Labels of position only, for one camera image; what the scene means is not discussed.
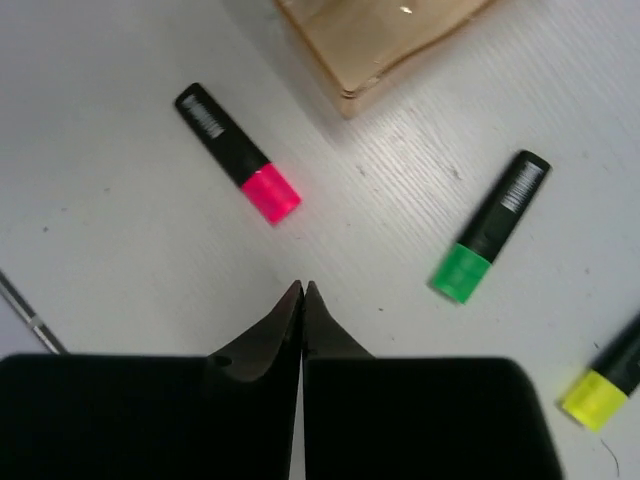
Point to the amber plastic container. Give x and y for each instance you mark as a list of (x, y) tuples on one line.
[(359, 47)]

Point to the pink capped black highlighter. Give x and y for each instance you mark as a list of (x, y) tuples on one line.
[(240, 158)]

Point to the green capped black highlighter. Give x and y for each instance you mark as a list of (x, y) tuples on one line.
[(489, 229)]

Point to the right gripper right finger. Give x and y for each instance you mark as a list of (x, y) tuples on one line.
[(368, 417)]

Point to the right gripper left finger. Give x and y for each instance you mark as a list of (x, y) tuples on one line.
[(226, 415)]

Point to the yellow capped black highlighter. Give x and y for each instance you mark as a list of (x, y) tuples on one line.
[(608, 382)]

